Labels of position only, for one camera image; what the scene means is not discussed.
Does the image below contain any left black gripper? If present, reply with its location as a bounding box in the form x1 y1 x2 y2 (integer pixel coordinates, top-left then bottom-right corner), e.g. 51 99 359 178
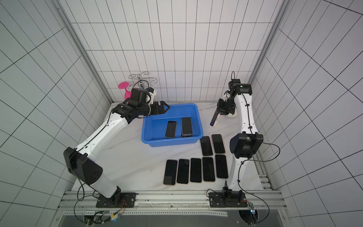
139 101 171 117

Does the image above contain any black phone removed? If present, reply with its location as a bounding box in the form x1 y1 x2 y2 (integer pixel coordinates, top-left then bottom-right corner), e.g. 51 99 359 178
176 159 190 184
163 160 178 185
202 157 215 182
190 158 202 183
210 110 220 127
165 121 177 139

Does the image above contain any black phone stack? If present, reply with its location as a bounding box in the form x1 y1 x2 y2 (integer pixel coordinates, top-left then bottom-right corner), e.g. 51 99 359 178
181 117 193 137
200 136 213 156

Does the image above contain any black phone stack under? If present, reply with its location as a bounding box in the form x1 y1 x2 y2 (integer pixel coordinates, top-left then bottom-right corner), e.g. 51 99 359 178
212 134 226 154

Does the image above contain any black phone stack top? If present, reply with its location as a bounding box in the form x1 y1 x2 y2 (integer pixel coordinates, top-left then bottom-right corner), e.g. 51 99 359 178
200 136 213 156

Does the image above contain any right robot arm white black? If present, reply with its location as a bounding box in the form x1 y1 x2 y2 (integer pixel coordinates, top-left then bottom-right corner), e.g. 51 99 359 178
210 79 264 192

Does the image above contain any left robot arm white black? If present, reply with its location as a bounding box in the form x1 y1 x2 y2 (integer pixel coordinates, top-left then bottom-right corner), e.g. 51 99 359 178
63 99 170 206

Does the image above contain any blue plastic storage box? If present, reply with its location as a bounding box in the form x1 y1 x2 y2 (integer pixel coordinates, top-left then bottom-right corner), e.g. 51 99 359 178
141 103 203 147

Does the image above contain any white bowl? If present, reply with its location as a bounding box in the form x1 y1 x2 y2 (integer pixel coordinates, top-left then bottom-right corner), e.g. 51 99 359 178
227 112 238 119

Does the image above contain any pink wine glass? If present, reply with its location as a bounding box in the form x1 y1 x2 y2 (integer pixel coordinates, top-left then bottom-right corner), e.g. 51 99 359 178
118 81 131 99

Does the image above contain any right electronics board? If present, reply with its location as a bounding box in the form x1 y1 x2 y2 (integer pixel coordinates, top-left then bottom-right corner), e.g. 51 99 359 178
243 201 259 225

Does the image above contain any electronics board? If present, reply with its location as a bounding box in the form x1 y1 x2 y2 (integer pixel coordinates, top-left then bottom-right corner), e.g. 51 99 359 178
243 201 259 225
84 210 123 225

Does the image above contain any left electronics board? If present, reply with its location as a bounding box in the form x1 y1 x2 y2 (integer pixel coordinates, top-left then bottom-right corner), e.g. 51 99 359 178
84 210 123 225

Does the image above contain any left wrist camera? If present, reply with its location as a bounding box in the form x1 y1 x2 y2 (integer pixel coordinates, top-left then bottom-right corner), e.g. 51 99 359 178
130 87 157 105

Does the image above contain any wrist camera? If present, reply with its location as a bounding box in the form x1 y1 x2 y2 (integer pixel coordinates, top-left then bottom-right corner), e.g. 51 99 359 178
223 79 241 100
130 87 157 105

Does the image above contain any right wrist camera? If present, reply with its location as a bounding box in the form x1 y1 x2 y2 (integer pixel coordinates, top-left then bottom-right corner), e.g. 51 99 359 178
223 79 241 100

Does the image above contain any silver wire glass rack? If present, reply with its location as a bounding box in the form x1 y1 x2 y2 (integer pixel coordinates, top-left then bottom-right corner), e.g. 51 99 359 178
128 72 158 90

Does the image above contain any right base cable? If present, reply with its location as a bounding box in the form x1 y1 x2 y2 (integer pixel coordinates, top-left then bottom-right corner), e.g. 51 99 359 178
206 141 281 225

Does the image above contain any base cable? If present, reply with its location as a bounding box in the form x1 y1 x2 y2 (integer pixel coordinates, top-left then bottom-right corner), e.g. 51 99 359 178
73 181 126 225
206 141 281 225

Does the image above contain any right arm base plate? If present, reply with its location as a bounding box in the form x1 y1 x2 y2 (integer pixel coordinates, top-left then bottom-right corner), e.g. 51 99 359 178
208 191 248 208

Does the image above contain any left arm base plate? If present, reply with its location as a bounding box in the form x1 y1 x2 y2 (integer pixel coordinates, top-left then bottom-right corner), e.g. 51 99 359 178
96 192 137 209

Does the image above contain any left base cable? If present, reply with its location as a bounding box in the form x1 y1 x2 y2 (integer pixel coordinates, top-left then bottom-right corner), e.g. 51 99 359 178
73 181 126 225

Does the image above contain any aluminium mounting rail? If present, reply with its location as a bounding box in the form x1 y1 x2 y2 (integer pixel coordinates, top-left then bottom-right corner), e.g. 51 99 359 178
58 190 287 216

